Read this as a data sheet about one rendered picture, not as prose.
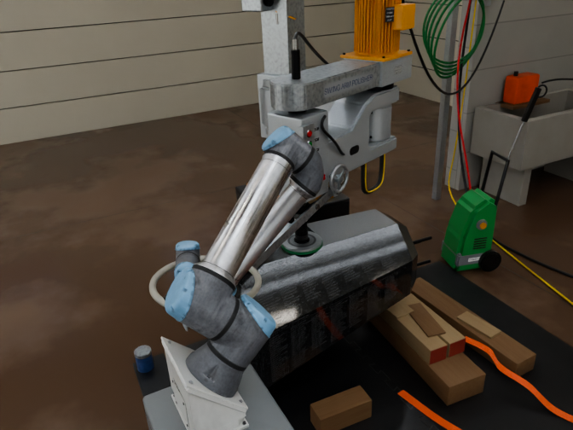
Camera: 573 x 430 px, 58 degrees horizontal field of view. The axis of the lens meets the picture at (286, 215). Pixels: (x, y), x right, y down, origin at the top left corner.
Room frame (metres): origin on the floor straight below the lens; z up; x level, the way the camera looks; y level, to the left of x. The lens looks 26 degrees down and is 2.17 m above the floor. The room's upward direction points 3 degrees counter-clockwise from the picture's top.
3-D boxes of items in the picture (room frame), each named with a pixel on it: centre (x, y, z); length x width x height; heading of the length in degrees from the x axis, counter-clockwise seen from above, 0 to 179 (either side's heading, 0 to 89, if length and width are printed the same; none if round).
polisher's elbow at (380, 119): (2.90, -0.53, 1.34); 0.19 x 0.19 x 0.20
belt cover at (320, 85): (2.67, -0.32, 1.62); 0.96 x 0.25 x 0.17; 137
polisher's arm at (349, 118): (2.69, -0.35, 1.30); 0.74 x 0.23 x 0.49; 137
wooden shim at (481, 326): (2.54, -1.14, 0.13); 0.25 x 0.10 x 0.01; 33
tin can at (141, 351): (2.44, 0.89, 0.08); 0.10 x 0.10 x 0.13
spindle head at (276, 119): (2.47, -0.13, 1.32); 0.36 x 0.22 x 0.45; 137
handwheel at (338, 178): (2.42, -0.24, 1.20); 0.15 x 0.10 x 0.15; 137
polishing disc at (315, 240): (2.42, -0.07, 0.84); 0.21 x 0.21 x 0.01
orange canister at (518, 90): (5.01, -2.36, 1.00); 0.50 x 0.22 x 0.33; 116
